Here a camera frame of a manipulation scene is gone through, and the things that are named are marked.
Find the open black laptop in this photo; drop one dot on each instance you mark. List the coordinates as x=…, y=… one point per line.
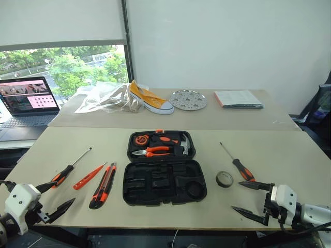
x=28, y=98

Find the black tool case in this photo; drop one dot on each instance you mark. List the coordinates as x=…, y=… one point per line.
x=165, y=186

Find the black electrical tape roll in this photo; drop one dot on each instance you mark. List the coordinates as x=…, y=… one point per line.
x=224, y=178

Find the orange voltage tester pen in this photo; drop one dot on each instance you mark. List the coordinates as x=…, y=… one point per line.
x=84, y=181

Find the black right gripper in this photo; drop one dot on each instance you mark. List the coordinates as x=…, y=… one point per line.
x=267, y=209

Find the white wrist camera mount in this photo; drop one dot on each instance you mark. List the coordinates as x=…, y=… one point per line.
x=283, y=199
x=19, y=200

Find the orange black utility knife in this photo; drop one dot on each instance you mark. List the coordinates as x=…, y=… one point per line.
x=103, y=187

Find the clear plastic bag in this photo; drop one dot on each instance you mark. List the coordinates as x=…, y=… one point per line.
x=103, y=98

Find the orange black tape measure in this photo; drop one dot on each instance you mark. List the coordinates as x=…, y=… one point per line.
x=141, y=139

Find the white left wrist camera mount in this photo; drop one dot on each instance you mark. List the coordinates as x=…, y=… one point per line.
x=19, y=200

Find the white roller window blind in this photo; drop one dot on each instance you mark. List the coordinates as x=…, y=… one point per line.
x=62, y=20

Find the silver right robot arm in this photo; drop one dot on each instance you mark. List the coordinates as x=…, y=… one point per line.
x=315, y=211

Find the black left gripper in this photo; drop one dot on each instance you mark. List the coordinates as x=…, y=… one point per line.
x=38, y=215

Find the white paper booklet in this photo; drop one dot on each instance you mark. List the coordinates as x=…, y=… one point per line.
x=238, y=98

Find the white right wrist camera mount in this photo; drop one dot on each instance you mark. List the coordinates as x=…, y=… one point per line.
x=283, y=199

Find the round perforated metal plate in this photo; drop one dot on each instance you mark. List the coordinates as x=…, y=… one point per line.
x=188, y=100

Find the black window frame post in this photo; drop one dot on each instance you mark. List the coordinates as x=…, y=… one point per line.
x=128, y=38

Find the yellow canvas sneaker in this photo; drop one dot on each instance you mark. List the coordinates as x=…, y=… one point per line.
x=152, y=102

